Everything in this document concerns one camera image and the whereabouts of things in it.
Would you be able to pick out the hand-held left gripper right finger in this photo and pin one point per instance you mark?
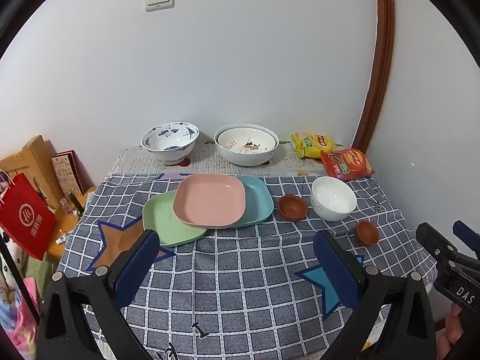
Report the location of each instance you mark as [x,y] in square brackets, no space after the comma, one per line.
[337,266]

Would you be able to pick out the white bowl with fruit print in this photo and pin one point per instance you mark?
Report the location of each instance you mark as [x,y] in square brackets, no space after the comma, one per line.
[240,142]

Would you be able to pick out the green square plate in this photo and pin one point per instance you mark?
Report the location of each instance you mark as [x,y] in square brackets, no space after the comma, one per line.
[161,217]

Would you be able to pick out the blue patterned white bowl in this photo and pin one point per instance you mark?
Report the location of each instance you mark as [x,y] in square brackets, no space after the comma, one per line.
[170,137]

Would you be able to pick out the small brown bowl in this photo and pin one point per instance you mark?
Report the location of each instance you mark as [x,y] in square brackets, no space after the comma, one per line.
[293,206]
[367,232]

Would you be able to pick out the brown wooden door frame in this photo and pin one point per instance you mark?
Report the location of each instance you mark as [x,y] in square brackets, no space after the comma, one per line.
[384,45]

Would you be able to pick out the blue square plate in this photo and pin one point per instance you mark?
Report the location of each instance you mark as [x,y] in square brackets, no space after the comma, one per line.
[258,202]

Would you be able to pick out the brown patterned book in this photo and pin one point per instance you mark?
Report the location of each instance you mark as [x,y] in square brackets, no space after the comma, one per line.
[65,172]

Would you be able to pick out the wooden side table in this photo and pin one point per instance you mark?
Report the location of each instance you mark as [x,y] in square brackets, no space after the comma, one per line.
[69,227]

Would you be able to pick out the large white bowl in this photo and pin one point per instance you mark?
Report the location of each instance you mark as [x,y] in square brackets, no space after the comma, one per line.
[243,159]

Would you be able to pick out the pink square plate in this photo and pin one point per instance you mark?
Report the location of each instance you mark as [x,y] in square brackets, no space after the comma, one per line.
[208,200]

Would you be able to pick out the red chip bag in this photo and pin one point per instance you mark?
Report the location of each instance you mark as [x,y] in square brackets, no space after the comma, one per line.
[347,165]

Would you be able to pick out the small white tube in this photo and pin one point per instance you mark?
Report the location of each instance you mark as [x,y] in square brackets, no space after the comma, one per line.
[61,239]

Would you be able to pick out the colourful printed cloth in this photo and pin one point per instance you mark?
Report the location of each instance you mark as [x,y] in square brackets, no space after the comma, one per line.
[15,318]

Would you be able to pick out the person's right hand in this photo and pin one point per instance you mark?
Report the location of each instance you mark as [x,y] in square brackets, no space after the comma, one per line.
[450,333]

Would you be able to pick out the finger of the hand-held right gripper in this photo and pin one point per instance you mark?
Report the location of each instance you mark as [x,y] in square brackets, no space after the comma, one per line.
[437,243]
[467,236]

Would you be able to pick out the yellow chip bag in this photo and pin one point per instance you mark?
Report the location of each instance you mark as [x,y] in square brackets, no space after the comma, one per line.
[311,146]

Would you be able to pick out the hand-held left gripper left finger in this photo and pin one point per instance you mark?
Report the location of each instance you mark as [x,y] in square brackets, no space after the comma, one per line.
[135,266]

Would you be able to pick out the red paper bag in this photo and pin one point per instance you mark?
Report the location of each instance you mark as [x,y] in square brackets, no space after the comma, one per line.
[26,217]

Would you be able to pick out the black stand pole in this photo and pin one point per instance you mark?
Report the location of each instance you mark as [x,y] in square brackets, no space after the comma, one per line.
[18,273]

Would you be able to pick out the grey checkered tablecloth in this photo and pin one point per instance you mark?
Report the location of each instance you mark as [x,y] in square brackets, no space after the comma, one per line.
[232,270]

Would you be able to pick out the white bowl with grey pattern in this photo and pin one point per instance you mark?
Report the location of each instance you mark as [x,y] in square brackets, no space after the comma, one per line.
[333,198]

